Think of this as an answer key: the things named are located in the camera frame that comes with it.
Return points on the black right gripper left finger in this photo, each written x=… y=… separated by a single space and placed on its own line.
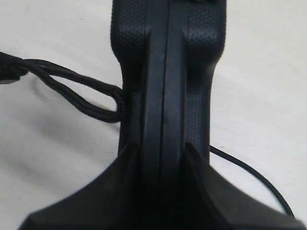
x=107 y=203

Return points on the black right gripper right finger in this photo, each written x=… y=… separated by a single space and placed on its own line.
x=213 y=203

